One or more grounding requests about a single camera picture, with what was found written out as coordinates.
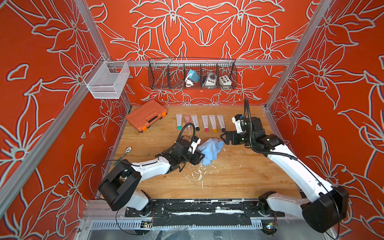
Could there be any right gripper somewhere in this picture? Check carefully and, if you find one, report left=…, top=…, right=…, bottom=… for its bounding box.
left=219, top=130, right=256, bottom=148

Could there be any orange tool case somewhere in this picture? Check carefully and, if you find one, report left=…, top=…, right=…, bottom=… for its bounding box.
left=126, top=100, right=168, bottom=133

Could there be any green cap toothpaste tube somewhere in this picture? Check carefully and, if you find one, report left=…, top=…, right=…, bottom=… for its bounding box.
left=176, top=114, right=183, bottom=130

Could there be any clear plastic bin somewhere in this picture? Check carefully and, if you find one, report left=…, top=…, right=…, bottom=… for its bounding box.
left=84, top=62, right=131, bottom=99

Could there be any pink cap toothpaste tube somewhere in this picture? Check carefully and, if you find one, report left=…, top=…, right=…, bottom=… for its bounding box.
left=202, top=116, right=209, bottom=133

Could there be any blue microfiber cloth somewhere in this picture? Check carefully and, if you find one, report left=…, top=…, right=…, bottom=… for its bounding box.
left=198, top=138, right=225, bottom=166

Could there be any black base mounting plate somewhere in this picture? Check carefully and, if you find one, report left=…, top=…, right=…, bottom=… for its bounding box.
left=124, top=198, right=286, bottom=227

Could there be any pink translucent tube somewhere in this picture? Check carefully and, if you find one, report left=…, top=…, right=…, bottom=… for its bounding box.
left=184, top=115, right=193, bottom=131

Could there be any black cap white tube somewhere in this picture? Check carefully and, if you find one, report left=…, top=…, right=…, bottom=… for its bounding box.
left=191, top=115, right=200, bottom=131

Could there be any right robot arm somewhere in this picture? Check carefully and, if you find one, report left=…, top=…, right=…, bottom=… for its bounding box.
left=221, top=99, right=349, bottom=233

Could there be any black wire basket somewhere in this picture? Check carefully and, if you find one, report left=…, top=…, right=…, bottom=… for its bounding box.
left=148, top=57, right=238, bottom=90

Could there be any orange cap toothpaste tube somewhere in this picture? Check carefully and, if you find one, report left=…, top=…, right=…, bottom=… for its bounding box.
left=209, top=115, right=218, bottom=133

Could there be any teal white charger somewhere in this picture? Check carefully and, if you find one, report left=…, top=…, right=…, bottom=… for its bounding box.
left=185, top=70, right=200, bottom=88

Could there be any white button box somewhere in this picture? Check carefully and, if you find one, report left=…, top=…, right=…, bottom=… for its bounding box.
left=219, top=75, right=232, bottom=89

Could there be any white round dial device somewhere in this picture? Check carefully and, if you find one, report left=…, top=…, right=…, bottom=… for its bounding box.
left=203, top=72, right=217, bottom=89

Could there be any ratchet wrench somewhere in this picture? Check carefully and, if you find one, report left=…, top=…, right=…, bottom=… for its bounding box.
left=113, top=147, right=132, bottom=166

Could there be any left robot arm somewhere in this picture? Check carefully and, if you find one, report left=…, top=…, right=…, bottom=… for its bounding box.
left=99, top=123, right=205, bottom=216

